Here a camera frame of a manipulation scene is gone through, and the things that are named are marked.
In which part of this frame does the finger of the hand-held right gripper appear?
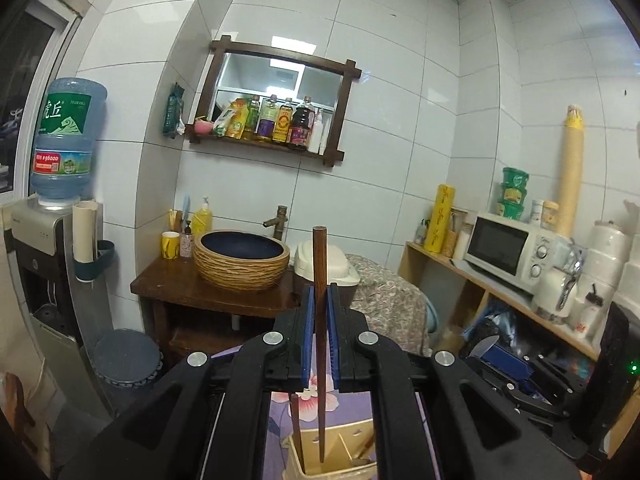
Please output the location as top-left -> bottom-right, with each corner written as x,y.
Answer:
477,344 -> 536,383
492,377 -> 568,418

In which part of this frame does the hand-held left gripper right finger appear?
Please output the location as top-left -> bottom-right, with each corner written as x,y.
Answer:
325,282 -> 583,480

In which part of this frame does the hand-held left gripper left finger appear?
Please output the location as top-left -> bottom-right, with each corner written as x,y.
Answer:
59,282 -> 317,480

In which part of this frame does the small metal spoon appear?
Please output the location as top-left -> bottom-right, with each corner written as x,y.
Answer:
472,336 -> 500,361

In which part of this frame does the cream perforated utensil holder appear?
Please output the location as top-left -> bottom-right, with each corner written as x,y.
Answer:
281,419 -> 380,480

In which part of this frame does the black plastic bag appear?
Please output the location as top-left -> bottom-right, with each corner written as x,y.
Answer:
460,305 -> 531,356

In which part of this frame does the floral covered chair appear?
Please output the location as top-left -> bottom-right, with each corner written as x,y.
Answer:
345,254 -> 433,356

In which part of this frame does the white sports bottle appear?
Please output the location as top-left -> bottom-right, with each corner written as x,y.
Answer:
572,285 -> 603,336

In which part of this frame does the white electric kettle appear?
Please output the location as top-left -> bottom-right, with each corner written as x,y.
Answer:
532,247 -> 583,318

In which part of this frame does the purple flowered tablecloth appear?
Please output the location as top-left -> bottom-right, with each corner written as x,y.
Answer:
265,372 -> 441,480

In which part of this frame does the woven sink basin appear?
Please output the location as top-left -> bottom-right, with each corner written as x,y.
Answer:
192,230 -> 291,292

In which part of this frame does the bronze faucet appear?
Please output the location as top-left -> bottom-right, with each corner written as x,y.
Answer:
262,205 -> 290,241

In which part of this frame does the white microwave oven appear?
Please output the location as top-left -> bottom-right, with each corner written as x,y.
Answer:
462,211 -> 553,291

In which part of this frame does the wooden sink cabinet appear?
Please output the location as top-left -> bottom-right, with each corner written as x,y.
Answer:
130,255 -> 306,356

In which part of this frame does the yellow soap dispenser bottle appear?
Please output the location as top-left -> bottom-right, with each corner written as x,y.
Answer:
192,196 -> 213,236

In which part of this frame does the yellow roll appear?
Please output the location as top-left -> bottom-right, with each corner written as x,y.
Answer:
424,184 -> 457,253

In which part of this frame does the yellow cup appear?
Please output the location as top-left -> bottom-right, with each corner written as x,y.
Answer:
160,231 -> 181,261

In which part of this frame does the round grey bin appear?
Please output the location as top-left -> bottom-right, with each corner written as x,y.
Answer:
92,328 -> 163,391

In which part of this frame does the tall stack of paper cups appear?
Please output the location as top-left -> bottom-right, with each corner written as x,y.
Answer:
556,105 -> 587,238

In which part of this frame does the white plastic bottle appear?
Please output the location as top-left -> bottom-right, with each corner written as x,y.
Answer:
307,109 -> 331,156

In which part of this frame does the dark soy sauce bottle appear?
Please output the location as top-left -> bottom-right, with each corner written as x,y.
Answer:
287,96 -> 316,151

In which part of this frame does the orange label sauce bottle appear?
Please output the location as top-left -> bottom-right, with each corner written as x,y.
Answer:
272,97 -> 295,146

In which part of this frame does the purple label sauce bottle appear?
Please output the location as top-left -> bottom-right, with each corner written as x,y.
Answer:
256,94 -> 278,142

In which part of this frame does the grey cup holder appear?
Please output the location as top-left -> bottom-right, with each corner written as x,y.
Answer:
74,240 -> 116,283

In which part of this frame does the green glass bottle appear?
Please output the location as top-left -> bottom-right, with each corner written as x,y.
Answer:
245,95 -> 261,140

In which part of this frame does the yellow green packet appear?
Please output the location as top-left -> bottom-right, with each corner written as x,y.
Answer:
214,99 -> 248,140

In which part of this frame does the paper cup tube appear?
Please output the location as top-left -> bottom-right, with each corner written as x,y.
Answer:
72,201 -> 99,265

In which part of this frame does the green hanging packet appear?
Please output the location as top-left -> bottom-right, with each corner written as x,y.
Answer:
162,82 -> 186,140

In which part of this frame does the wooden framed mirror shelf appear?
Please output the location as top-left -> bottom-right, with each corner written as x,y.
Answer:
187,35 -> 362,167

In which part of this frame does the grey water dispenser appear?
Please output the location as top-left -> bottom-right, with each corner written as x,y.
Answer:
0,197 -> 108,391

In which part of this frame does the blue water bottle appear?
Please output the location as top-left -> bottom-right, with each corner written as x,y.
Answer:
30,77 -> 108,208

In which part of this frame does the window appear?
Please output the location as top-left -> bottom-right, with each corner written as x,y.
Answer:
0,0 -> 83,196

